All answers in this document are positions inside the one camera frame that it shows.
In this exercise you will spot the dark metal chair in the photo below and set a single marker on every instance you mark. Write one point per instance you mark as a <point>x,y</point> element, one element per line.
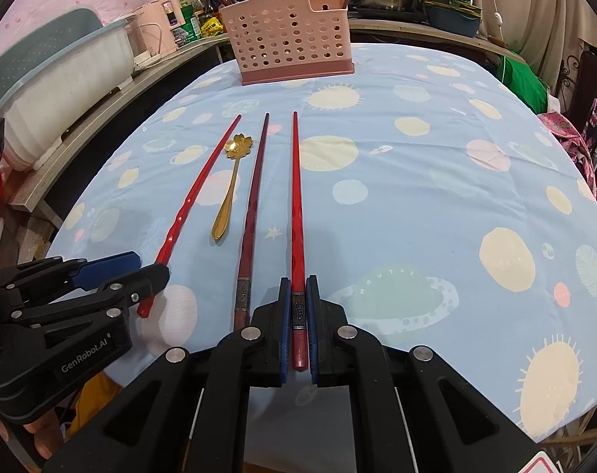
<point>589,88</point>

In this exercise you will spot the gold flower spoon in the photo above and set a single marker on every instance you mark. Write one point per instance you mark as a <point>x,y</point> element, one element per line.
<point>239,145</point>

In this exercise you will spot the person's left hand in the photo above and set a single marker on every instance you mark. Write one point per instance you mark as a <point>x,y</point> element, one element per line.
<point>42,433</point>

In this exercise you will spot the pink perforated utensil caddy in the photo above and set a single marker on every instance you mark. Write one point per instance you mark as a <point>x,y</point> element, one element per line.
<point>288,39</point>

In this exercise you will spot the white dish rack grey lid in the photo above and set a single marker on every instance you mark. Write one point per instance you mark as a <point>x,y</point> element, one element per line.
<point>62,79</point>

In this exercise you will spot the yellow packet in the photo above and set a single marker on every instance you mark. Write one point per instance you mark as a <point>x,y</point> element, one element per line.
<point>212,24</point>

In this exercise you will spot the white red-edged card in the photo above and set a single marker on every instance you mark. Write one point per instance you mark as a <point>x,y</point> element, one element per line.
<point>542,464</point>

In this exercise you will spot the pink kitchen appliance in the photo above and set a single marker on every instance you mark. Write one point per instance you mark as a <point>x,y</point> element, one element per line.
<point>153,29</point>

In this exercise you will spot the beige curtain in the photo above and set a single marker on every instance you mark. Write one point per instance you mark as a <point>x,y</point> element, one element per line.
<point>539,5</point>

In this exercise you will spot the pink floral cloth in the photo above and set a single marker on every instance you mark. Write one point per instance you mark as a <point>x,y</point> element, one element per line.
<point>569,143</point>

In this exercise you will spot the green bag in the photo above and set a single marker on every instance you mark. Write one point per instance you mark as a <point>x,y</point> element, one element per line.
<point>525,83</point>

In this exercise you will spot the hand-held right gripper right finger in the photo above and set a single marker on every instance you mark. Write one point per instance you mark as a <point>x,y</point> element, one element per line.
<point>312,335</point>

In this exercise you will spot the person's yellow clothing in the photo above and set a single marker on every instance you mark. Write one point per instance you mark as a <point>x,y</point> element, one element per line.
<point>94,404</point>

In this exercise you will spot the green carton box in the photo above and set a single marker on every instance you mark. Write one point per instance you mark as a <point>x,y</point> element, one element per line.
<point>187,19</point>

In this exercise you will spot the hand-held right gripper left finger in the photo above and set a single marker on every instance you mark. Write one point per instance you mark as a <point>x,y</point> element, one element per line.
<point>283,335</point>

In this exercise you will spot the blue planter with plants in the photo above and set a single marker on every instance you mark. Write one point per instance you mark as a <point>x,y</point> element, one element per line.
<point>451,19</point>

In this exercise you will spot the maroon straight chopstick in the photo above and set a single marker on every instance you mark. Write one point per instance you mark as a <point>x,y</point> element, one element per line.
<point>253,207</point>

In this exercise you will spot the red straight chopstick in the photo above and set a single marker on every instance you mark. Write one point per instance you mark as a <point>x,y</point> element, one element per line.
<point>296,207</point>

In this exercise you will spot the red wavy chopstick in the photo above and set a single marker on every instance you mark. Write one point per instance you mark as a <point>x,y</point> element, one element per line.
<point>185,207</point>

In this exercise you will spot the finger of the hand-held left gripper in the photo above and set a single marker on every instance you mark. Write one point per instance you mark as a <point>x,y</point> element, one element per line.
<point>106,268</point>
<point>131,288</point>

